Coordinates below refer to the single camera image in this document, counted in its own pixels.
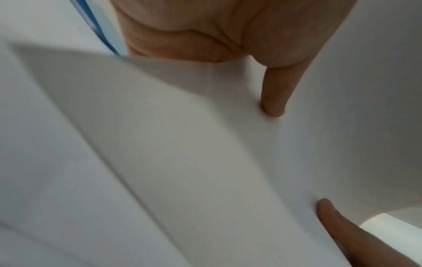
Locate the white paper stack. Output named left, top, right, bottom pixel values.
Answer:
left=10, top=43, right=364, bottom=267

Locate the person's left hand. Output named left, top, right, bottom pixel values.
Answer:
left=112, top=0, right=359, bottom=117

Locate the person's right hand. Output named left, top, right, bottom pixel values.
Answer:
left=316, top=198, right=422, bottom=267

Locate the blue folder with inner slot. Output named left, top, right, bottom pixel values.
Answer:
left=70, top=0, right=122, bottom=58

